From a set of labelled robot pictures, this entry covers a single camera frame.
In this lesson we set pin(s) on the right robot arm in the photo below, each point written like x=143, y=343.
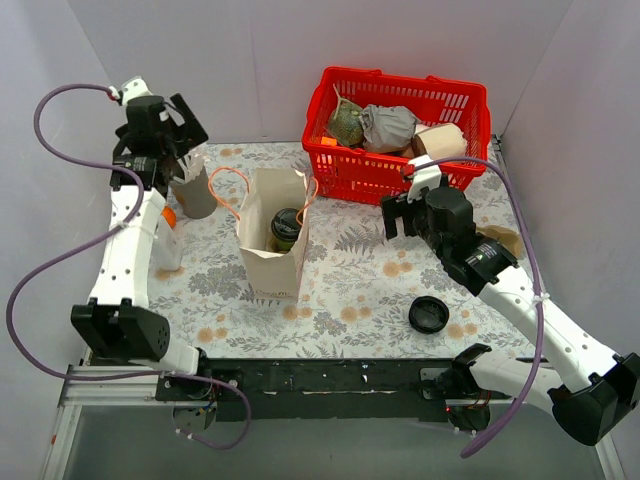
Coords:
x=590, y=387

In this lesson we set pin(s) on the white wrapped straws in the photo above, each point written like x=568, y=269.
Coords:
x=190, y=168

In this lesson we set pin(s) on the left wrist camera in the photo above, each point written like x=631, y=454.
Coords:
x=132, y=89

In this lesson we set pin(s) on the green netted melon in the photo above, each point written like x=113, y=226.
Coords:
x=344, y=124

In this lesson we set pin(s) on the grey crumpled paper bag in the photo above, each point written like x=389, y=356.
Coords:
x=387, y=129

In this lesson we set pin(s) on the spare black cup lid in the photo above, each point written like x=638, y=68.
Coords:
x=428, y=315

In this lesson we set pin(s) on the grey straw holder cup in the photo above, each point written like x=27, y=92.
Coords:
x=194, y=196

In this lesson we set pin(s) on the red plastic shopping basket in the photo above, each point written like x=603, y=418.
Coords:
x=352, y=173

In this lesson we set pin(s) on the white milk bottle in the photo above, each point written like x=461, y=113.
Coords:
x=166, y=249

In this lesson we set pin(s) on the orange fruit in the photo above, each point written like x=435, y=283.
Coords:
x=170, y=217

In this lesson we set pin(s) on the green paper coffee cup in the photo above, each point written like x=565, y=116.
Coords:
x=282, y=244

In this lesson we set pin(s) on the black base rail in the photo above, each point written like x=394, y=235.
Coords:
x=275, y=389

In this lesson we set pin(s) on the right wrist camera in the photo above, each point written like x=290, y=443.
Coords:
x=423, y=173

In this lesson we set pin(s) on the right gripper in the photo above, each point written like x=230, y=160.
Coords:
x=400, y=215

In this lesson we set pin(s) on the beige paper roll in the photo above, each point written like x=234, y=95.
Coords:
x=438, y=142

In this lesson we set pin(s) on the beige paper bag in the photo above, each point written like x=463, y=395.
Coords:
x=271, y=276

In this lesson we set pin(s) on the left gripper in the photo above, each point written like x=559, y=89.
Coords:
x=190, y=128

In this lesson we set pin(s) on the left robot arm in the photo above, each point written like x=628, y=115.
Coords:
x=116, y=321

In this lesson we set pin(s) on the black plastic cup lid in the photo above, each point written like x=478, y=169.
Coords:
x=285, y=223

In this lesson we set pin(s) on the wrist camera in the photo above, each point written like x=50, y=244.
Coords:
x=132, y=89
x=423, y=173

